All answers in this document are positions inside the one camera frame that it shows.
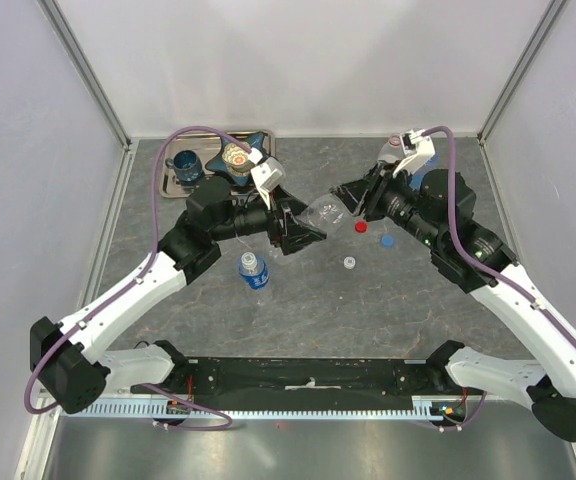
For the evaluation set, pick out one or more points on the white QR bottle cap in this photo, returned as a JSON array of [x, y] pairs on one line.
[[349, 262]]

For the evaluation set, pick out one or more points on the clear small bottle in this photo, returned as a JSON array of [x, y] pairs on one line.
[[325, 213]]

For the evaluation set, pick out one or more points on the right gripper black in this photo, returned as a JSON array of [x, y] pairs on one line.
[[381, 175]]

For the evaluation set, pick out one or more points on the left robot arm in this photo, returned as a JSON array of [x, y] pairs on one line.
[[72, 358]]

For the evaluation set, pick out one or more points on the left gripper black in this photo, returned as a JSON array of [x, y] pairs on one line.
[[293, 236]]

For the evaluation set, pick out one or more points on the blue bottle cap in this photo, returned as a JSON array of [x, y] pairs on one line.
[[387, 241]]

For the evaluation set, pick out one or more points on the small patterned bowl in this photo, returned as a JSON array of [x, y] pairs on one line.
[[236, 159]]

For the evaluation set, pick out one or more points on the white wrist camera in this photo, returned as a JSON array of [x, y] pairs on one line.
[[417, 150], [267, 173]]

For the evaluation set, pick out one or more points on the blue ceramic cup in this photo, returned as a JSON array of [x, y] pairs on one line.
[[187, 168]]

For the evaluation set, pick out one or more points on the blue star-shaped dish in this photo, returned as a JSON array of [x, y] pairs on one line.
[[262, 140]]

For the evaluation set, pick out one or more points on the white blue-print bottle cap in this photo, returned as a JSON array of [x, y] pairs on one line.
[[249, 261]]

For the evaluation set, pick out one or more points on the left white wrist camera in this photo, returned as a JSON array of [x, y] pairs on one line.
[[267, 173]]

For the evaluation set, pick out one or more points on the blue label small bottle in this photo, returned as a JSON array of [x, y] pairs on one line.
[[258, 278]]

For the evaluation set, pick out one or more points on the red label water bottle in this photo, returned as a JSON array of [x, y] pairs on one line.
[[391, 152]]

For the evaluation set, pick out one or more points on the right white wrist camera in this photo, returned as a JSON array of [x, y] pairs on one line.
[[417, 150]]

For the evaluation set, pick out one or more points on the blue cap water bottle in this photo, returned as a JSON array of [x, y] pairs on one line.
[[417, 177]]

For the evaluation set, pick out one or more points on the slotted cable duct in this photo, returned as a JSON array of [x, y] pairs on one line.
[[160, 408]]

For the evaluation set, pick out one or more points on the red bottle cap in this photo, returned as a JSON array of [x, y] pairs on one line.
[[361, 227]]

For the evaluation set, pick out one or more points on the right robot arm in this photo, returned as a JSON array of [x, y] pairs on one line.
[[439, 214]]

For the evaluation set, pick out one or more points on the metal tray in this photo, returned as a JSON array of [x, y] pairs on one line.
[[206, 145]]

